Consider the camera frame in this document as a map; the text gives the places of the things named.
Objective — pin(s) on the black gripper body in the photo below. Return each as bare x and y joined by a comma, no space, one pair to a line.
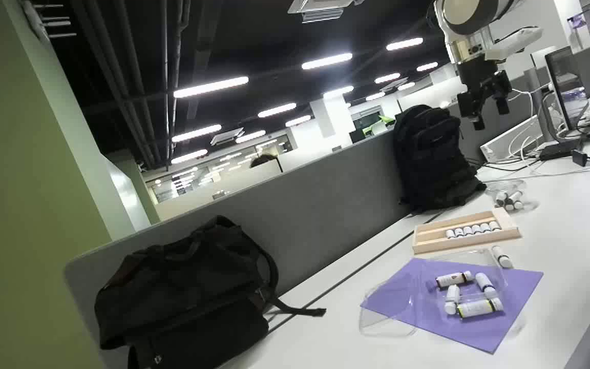
482,81

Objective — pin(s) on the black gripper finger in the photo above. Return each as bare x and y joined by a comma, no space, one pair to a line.
502,105
477,123

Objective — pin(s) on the small white bottle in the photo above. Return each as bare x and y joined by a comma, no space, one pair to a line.
487,286
451,300
502,259

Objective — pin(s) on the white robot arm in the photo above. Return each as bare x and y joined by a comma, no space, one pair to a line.
477,53

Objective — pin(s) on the wooden tray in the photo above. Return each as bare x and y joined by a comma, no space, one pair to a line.
432,237

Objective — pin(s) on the row of bottles in tray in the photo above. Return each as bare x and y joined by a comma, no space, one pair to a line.
472,231

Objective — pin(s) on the large white bottle front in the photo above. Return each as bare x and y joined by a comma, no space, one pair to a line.
479,309

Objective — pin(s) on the far black backpack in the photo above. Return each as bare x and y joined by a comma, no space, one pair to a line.
432,170

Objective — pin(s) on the black backpack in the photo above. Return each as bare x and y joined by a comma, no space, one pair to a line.
191,305
432,170

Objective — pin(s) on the computer monitor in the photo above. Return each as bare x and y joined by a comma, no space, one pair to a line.
569,85

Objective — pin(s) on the clear plastic bowl with bottles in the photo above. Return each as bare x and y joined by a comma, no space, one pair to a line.
508,193

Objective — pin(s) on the purple mat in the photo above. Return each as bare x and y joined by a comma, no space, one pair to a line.
454,303

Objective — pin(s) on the grey desk partition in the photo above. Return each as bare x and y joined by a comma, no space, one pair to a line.
305,220

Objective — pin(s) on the near black backpack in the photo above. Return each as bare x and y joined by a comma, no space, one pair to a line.
191,305

